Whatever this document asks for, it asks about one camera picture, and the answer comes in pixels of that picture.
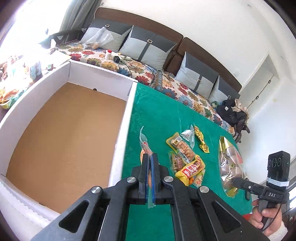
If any clear pack orange snack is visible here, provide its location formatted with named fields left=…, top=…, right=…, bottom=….
left=139, top=126, right=155, bottom=208

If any brown snack pack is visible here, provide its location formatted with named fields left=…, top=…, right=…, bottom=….
left=168, top=151, right=185, bottom=173

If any yellow tray snack pack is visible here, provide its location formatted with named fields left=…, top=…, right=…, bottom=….
left=166, top=132, right=196, bottom=164

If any large yellow red snack bag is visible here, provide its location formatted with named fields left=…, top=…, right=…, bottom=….
left=175, top=155, right=205, bottom=186

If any white triangular snack pack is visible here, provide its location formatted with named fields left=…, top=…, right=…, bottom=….
left=181, top=130, right=193, bottom=147

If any white pack red logo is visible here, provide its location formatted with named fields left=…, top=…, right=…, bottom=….
left=192, top=169, right=206, bottom=188

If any dried fruit bag red label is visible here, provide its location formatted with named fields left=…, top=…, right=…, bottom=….
left=218, top=136, right=247, bottom=197

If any clear narrow snack pack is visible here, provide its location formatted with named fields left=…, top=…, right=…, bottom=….
left=189, top=125, right=195, bottom=149

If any yellow wrapper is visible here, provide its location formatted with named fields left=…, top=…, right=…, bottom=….
left=194, top=126, right=209, bottom=153

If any person's right hand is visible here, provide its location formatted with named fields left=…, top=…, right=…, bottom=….
left=248, top=199, right=284, bottom=237

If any green bedspread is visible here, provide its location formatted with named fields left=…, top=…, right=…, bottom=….
left=121, top=82, right=254, bottom=241

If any white cardboard box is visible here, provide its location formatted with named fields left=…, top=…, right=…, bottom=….
left=1, top=61, right=137, bottom=240

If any pile of dark clothes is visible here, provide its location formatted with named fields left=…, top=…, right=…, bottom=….
left=216, top=99, right=250, bottom=136

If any grey pillow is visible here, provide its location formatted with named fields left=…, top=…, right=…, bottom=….
left=176, top=52, right=219, bottom=99
left=119, top=26, right=177, bottom=70
left=79, top=18, right=133, bottom=52
left=208, top=75, right=240, bottom=104

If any far right grey pillow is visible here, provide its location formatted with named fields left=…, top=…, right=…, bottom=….
left=208, top=75, right=240, bottom=104

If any floral bed sheet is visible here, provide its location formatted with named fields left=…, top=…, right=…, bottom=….
left=51, top=41, right=234, bottom=135

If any black power adapter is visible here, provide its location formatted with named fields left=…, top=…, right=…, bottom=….
left=113, top=55, right=122, bottom=63

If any white bottle red cap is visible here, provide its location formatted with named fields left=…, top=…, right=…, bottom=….
left=105, top=50, right=112, bottom=60

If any clear plastic bag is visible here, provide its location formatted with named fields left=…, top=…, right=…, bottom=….
left=81, top=27, right=113, bottom=50

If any far left grey pillow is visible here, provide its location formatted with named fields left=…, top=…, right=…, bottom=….
left=79, top=18, right=133, bottom=52

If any brown headboard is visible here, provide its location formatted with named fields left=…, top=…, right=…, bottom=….
left=89, top=8, right=241, bottom=99

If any black chair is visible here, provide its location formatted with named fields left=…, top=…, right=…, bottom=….
left=40, top=29, right=83, bottom=49

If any grey curtain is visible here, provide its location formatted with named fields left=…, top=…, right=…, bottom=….
left=60, top=0, right=102, bottom=31

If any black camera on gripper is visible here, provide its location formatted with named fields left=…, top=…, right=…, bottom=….
left=266, top=151, right=290, bottom=191

